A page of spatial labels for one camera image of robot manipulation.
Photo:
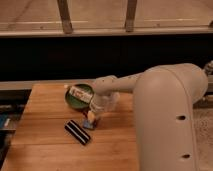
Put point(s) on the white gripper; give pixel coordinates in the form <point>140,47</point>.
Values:
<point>97,106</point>

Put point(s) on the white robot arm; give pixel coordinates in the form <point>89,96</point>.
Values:
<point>163,98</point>

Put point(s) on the green bowl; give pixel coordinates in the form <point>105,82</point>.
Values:
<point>78,105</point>

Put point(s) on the black striped rectangular block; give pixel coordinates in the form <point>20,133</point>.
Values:
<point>75,130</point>

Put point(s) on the clear plastic cup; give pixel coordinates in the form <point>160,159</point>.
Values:
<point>111,100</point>

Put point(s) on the white toothpaste tube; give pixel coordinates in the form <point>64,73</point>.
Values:
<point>79,92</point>

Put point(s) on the left metal window post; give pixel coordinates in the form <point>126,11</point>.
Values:
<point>65,16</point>

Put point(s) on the metal window post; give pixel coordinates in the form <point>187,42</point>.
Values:
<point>65,16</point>
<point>130,15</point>

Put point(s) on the right metal window post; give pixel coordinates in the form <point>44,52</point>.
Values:
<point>130,15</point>

